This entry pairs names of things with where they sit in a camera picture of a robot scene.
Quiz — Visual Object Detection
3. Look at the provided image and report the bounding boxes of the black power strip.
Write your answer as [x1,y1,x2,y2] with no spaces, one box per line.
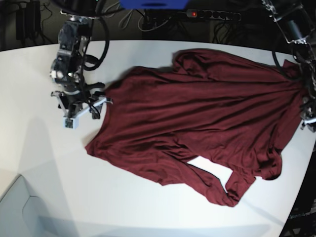
[186,9,241,21]

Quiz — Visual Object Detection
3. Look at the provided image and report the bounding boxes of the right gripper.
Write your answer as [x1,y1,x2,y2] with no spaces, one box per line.
[61,88,91,109]

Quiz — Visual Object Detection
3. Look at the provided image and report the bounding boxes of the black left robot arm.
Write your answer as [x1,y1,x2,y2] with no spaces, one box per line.
[261,0,316,125]

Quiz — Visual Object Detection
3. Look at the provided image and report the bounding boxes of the white cable loops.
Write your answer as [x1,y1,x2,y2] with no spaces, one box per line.
[104,2,173,32]

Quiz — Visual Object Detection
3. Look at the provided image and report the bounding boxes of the black box on floor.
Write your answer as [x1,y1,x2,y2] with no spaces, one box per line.
[15,0,40,41]

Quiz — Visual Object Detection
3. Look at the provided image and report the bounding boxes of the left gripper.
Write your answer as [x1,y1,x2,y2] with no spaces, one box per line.
[301,96,316,121]

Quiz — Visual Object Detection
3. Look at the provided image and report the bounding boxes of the dark red t-shirt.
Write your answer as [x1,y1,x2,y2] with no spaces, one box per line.
[85,49,307,207]

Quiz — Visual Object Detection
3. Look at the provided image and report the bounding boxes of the white bin at corner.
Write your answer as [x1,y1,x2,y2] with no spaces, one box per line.
[0,176,44,237]

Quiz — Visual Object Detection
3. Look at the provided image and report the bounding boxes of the blue box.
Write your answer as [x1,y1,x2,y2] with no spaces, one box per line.
[120,0,189,9]

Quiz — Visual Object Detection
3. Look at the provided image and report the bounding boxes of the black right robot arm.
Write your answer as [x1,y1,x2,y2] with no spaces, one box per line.
[50,0,115,110]

